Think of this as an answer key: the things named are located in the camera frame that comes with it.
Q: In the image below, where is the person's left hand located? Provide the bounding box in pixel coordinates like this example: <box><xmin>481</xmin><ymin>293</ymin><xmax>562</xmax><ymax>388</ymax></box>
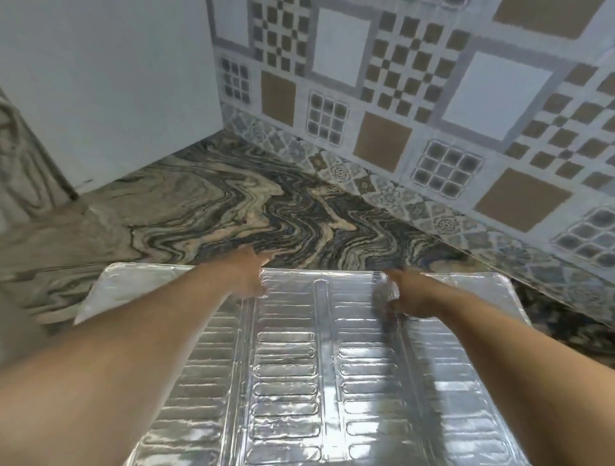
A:
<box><xmin>211</xmin><ymin>245</ymin><xmax>275</xmax><ymax>301</ymax></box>

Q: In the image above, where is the person's right hand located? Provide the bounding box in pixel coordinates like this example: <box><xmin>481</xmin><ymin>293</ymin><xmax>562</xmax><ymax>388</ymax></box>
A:
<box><xmin>384</xmin><ymin>267</ymin><xmax>448</xmax><ymax>320</ymax></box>

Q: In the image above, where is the aluminium foil splash guard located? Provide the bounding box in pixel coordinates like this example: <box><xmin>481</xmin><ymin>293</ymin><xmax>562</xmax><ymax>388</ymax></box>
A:
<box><xmin>74</xmin><ymin>261</ymin><xmax>534</xmax><ymax>466</ymax></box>

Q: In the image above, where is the person's left forearm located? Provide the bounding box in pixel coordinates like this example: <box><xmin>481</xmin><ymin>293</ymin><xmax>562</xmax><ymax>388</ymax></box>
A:
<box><xmin>0</xmin><ymin>264</ymin><xmax>241</xmax><ymax>466</ymax></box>

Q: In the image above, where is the person's right forearm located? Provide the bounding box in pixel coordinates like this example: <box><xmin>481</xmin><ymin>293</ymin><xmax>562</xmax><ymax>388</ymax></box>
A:
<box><xmin>430</xmin><ymin>283</ymin><xmax>615</xmax><ymax>466</ymax></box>

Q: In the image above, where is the leaning patterned board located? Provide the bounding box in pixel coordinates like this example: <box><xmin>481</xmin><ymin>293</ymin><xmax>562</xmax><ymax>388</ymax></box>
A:
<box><xmin>0</xmin><ymin>86</ymin><xmax>80</xmax><ymax>231</ymax></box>

